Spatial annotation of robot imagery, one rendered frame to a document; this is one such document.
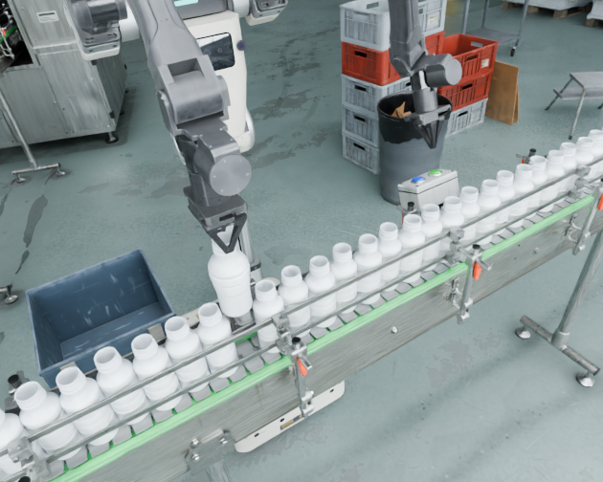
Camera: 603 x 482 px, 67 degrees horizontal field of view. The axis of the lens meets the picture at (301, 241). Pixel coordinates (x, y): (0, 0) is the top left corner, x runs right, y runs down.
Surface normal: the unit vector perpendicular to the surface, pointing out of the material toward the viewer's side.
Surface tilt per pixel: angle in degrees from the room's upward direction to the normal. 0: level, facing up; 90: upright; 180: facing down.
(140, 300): 90
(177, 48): 51
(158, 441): 90
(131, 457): 90
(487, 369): 0
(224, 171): 91
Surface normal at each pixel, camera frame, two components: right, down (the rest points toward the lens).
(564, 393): -0.07, -0.78
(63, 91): 0.22, 0.59
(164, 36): 0.36, -0.10
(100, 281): 0.51, 0.51
